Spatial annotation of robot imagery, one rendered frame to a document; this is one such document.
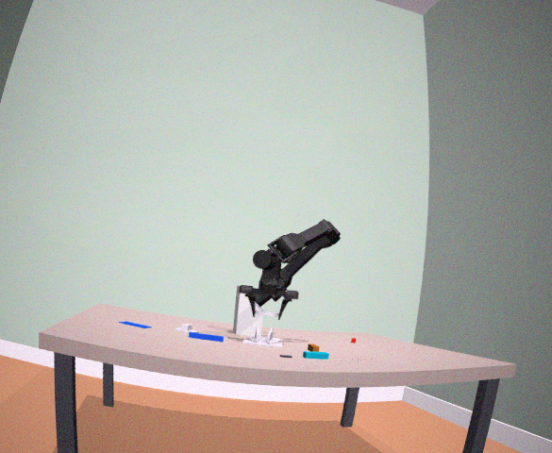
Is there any blue rectangular bar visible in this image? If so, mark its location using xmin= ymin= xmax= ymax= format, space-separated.
xmin=189 ymin=332 xmax=224 ymax=343

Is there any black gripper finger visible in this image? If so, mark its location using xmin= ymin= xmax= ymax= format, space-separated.
xmin=245 ymin=295 xmax=256 ymax=317
xmin=278 ymin=298 xmax=293 ymax=320

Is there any cyan rectangular block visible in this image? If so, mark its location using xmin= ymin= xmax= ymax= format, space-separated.
xmin=303 ymin=351 xmax=329 ymax=360

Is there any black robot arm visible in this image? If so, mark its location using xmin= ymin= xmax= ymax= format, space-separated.
xmin=253 ymin=219 xmax=341 ymax=308

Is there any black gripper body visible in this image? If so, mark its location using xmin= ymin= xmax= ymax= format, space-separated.
xmin=240 ymin=270 xmax=299 ymax=300

